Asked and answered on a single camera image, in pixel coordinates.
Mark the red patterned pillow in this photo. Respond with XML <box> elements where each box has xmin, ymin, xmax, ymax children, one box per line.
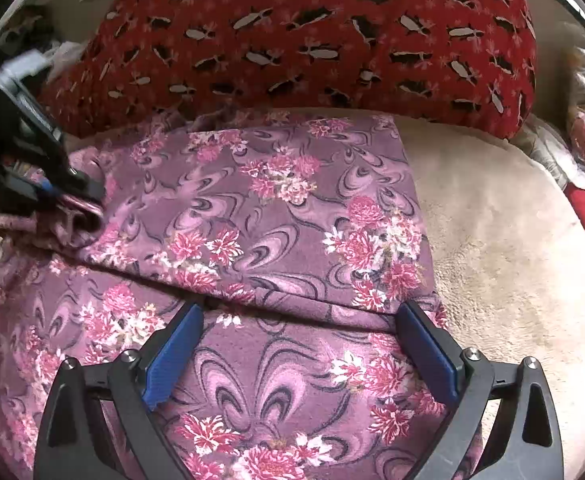
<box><xmin>40</xmin><ymin>0</ymin><xmax>537</xmax><ymax>139</ymax></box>

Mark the purple floral garment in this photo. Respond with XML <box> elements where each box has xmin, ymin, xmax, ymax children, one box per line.
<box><xmin>0</xmin><ymin>112</ymin><xmax>445</xmax><ymax>479</ymax></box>

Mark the beige fleece blanket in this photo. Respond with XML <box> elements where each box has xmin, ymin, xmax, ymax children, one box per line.
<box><xmin>0</xmin><ymin>106</ymin><xmax>585</xmax><ymax>480</ymax></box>

